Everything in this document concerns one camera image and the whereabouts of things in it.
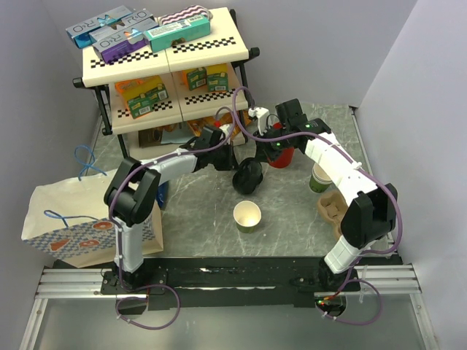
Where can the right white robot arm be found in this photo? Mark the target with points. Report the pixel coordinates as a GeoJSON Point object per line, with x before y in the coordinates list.
{"type": "Point", "coordinates": [372, 210]}

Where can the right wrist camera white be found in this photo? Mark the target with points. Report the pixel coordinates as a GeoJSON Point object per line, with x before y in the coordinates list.
{"type": "Point", "coordinates": [261, 115]}

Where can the red straw holder cup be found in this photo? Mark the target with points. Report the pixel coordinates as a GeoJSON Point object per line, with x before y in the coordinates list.
{"type": "Point", "coordinates": [284, 159]}

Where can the brown pulp cup carrier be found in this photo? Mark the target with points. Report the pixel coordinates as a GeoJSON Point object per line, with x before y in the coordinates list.
{"type": "Point", "coordinates": [332, 207]}

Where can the orange snack box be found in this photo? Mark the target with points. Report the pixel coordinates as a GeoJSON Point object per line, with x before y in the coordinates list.
{"type": "Point", "coordinates": [133, 88]}

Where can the teal box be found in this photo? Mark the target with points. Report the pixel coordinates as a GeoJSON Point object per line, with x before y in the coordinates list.
{"type": "Point", "coordinates": [163, 37]}

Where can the green yellow snack box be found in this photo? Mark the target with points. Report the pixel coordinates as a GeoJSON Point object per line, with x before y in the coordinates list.
{"type": "Point", "coordinates": [217, 77]}

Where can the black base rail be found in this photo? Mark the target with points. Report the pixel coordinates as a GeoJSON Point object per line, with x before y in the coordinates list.
{"type": "Point", "coordinates": [167, 282]}

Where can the wavy striped pouch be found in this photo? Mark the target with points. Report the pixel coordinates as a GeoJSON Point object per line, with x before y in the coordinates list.
{"type": "Point", "coordinates": [188, 12]}

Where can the green snack box left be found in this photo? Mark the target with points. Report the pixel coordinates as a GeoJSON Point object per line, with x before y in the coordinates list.
{"type": "Point", "coordinates": [143, 103]}

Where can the cream checkered shelf rack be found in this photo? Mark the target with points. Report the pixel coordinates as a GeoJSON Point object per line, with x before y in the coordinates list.
{"type": "Point", "coordinates": [223, 45]}

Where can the purple R.O box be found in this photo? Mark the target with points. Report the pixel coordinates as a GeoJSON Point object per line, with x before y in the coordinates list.
{"type": "Point", "coordinates": [118, 45]}

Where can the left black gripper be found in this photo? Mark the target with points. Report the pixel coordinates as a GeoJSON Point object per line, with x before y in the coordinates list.
{"type": "Point", "coordinates": [230, 163]}

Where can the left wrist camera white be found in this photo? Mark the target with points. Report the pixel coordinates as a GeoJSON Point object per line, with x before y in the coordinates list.
{"type": "Point", "coordinates": [227, 129]}

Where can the blue chip bag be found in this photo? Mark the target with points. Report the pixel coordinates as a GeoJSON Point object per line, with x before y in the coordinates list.
{"type": "Point", "coordinates": [162, 195]}

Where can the blue R.O box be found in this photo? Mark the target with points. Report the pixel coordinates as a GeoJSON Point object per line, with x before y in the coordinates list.
{"type": "Point", "coordinates": [89, 31]}

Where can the green snack box right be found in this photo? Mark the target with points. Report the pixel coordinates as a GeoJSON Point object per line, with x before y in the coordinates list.
{"type": "Point", "coordinates": [195, 78]}

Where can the black coffee cup lid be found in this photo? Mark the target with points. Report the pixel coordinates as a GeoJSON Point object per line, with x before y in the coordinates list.
{"type": "Point", "coordinates": [248, 176]}

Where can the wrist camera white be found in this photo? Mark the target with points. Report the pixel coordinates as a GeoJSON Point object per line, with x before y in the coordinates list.
{"type": "Point", "coordinates": [227, 129]}
{"type": "Point", "coordinates": [261, 115]}

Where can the green paper coffee cup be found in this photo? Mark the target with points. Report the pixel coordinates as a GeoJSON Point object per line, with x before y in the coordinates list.
{"type": "Point", "coordinates": [247, 215]}

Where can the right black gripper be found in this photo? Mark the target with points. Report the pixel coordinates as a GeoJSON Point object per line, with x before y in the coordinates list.
{"type": "Point", "coordinates": [263, 152]}

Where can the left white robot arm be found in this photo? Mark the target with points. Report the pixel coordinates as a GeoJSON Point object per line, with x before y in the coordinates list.
{"type": "Point", "coordinates": [132, 194]}

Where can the paper takeout bag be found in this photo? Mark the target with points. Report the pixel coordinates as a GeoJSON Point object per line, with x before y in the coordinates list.
{"type": "Point", "coordinates": [69, 220]}

